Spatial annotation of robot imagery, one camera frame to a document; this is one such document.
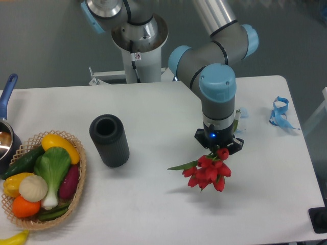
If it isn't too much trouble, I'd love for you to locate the black device at edge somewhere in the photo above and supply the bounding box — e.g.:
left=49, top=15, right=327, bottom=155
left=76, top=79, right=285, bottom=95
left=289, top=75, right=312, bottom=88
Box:
left=308, top=207, right=326, bottom=234

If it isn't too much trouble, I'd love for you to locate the dark grey ribbed vase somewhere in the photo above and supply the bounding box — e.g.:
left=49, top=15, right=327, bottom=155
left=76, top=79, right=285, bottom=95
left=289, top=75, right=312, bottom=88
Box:
left=89, top=114, right=130, bottom=168

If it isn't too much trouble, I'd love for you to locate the green bean pod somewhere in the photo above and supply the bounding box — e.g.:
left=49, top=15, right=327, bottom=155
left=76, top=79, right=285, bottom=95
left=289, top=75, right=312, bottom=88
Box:
left=37, top=203, right=70, bottom=222

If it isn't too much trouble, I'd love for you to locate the blue handled saucepan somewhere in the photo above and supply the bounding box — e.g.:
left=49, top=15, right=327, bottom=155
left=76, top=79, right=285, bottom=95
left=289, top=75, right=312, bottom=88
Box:
left=1, top=73, right=21, bottom=174

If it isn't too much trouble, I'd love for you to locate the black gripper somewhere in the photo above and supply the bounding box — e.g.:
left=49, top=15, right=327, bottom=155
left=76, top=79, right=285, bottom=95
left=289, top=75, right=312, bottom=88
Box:
left=194, top=125, right=244, bottom=155

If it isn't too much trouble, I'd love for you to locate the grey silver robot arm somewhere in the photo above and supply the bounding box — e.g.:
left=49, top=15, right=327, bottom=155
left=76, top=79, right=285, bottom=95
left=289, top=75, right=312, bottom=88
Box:
left=81, top=1, right=259, bottom=154

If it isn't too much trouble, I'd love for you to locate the green bok choy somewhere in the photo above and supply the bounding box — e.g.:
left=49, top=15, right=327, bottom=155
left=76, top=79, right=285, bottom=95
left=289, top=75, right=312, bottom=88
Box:
left=34, top=146, right=71, bottom=210

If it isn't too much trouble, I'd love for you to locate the yellow bell pepper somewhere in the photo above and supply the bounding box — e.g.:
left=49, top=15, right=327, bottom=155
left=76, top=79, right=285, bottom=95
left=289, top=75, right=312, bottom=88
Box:
left=3, top=173, right=33, bottom=198

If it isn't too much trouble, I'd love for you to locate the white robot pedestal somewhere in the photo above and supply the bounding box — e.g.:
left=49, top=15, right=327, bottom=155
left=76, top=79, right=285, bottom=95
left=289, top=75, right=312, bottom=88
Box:
left=111, top=13, right=168, bottom=84

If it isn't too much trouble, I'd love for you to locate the blue ribbon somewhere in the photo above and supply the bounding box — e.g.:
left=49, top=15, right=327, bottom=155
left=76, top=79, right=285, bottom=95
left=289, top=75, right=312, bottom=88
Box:
left=269, top=96, right=300, bottom=130

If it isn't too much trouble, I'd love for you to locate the yellow banana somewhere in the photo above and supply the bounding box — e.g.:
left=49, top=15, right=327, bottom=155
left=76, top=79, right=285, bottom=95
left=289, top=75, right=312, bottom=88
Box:
left=1, top=230, right=30, bottom=245

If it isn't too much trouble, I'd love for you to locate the white metal base frame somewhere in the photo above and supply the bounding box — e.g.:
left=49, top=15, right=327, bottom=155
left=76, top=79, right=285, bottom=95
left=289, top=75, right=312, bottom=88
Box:
left=88, top=67, right=178, bottom=86

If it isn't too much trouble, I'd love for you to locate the purple sweet potato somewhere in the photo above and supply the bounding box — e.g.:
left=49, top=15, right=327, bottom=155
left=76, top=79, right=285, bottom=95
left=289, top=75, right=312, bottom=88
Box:
left=59, top=165, right=79, bottom=200

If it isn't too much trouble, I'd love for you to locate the white garlic bulb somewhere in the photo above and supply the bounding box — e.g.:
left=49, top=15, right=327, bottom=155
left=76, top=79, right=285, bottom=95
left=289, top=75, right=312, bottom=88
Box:
left=19, top=175, right=48, bottom=203

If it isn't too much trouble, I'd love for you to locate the dark green cucumber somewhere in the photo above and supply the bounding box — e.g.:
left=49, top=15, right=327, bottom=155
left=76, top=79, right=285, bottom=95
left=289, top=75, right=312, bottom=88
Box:
left=2, top=146, right=44, bottom=180

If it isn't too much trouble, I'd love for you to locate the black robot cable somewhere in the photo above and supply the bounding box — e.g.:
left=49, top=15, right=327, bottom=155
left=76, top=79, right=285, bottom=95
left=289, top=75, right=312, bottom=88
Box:
left=129, top=40, right=142, bottom=84

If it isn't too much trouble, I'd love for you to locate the orange fruit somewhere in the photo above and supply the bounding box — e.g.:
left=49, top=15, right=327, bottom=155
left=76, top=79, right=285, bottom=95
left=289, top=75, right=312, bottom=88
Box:
left=12, top=196, right=41, bottom=218

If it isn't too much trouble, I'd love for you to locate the woven wicker basket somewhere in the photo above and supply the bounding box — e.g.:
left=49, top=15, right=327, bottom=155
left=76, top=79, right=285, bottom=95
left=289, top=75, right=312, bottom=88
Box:
left=1, top=130, right=86, bottom=231

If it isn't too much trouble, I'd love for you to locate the red tulip bouquet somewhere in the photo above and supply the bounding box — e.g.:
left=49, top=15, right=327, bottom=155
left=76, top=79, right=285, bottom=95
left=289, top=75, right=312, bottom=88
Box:
left=169, top=148, right=231, bottom=192

